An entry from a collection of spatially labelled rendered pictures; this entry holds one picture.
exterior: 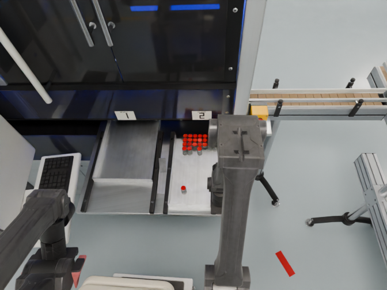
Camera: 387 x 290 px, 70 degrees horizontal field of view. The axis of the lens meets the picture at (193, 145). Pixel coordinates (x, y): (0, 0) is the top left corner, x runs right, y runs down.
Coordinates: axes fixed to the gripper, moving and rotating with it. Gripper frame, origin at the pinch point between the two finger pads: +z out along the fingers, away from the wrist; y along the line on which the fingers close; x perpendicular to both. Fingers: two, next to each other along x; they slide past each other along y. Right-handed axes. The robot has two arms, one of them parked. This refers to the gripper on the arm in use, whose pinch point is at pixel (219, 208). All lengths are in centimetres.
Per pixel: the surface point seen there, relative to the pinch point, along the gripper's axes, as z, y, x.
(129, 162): 2.2, 21.3, 40.4
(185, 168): 2.3, 18.5, 14.9
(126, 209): 2.3, -0.6, 38.1
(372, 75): 2, 76, -81
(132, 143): 2, 32, 41
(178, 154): 2.3, 25.9, 18.3
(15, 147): -5, 24, 92
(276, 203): 88, 35, -44
